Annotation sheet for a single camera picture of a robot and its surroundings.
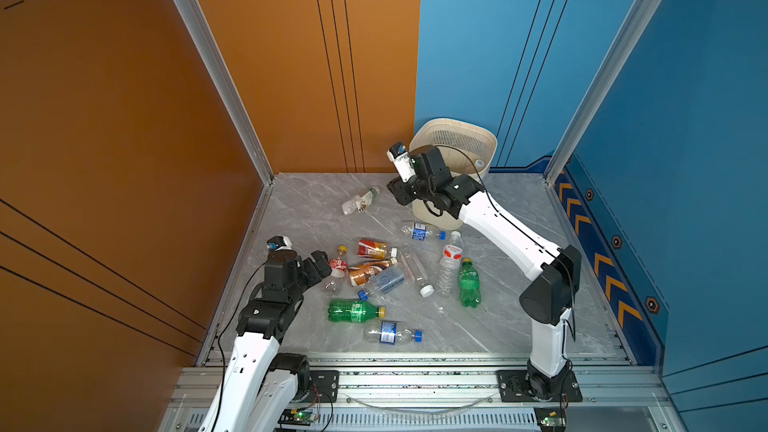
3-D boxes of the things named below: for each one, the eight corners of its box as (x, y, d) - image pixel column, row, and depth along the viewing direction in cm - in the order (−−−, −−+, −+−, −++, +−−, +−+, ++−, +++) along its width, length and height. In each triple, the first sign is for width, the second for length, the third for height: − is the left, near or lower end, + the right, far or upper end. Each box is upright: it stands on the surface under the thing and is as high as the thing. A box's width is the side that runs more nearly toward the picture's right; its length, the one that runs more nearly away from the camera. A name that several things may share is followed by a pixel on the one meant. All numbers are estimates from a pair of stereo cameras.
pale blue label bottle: (371, 313, 86) (370, 307, 83) (358, 297, 89) (357, 291, 86) (411, 280, 93) (411, 273, 90) (397, 266, 96) (397, 259, 93)
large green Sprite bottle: (329, 325, 85) (326, 319, 80) (332, 307, 88) (329, 300, 84) (386, 325, 85) (385, 319, 80) (386, 307, 88) (386, 300, 84)
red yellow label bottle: (358, 260, 97) (356, 253, 93) (359, 248, 100) (357, 240, 97) (397, 261, 97) (397, 253, 94) (397, 248, 100) (397, 240, 97)
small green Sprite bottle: (460, 309, 87) (463, 302, 84) (454, 264, 97) (456, 256, 93) (480, 309, 87) (484, 302, 84) (472, 264, 97) (475, 256, 93)
